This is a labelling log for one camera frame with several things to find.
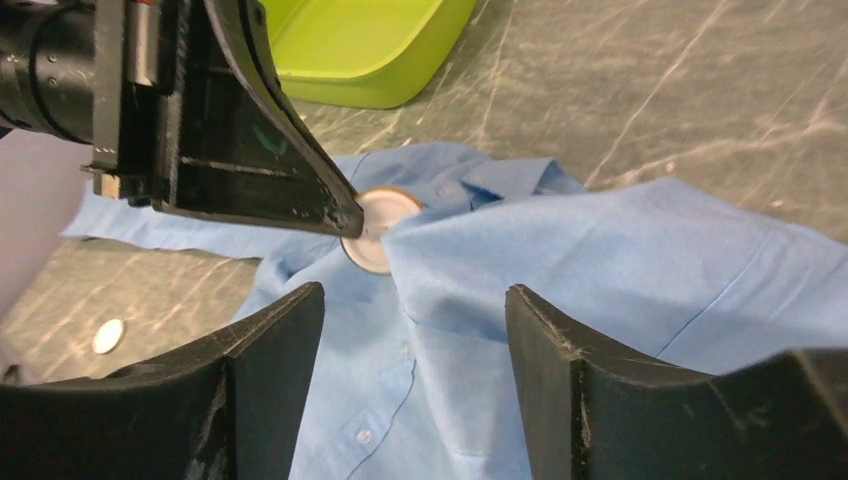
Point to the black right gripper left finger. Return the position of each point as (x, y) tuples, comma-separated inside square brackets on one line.
[(227, 405)]

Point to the silver round brooch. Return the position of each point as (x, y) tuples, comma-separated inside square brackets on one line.
[(383, 208), (108, 336)]

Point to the light blue button shirt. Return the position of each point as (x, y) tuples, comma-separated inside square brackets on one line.
[(413, 377)]

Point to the green plastic basin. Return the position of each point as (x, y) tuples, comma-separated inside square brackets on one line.
[(370, 54)]

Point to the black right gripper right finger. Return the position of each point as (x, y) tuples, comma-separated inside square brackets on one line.
[(594, 408)]

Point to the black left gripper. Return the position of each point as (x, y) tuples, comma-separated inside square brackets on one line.
[(180, 105)]

